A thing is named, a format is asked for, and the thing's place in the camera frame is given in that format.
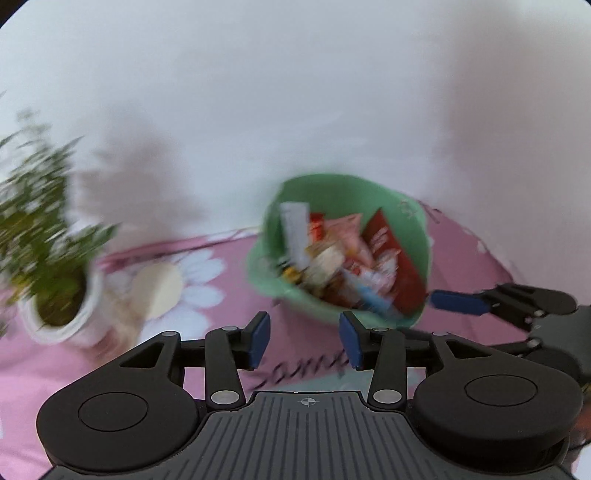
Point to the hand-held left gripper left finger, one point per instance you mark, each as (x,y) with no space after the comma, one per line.
(258,344)

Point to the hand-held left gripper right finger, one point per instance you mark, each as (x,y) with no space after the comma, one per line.
(351,344)

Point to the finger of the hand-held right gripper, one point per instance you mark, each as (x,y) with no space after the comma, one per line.
(519,348)
(457,302)

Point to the light blue snack packet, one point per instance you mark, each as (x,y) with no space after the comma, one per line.
(373,295)

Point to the dark red snack packet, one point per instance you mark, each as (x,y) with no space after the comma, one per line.
(399,272)

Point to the green plastic bowl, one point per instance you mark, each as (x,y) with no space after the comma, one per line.
(406,221)

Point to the red and white snack packet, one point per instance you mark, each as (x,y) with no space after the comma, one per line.
(369,267)

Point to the cream biscuit packet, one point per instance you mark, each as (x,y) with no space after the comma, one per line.
(323,265)

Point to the pink snack packet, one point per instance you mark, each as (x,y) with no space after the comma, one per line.
(345,233)

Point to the white paper packet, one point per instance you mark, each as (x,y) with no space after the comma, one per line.
(295,230)

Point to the small red snack packet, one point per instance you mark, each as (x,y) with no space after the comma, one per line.
(317,226)

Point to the potted plant in white pot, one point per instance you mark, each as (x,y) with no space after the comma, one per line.
(51,277)

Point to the pink printed tablecloth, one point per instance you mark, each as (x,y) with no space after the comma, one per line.
(27,369)

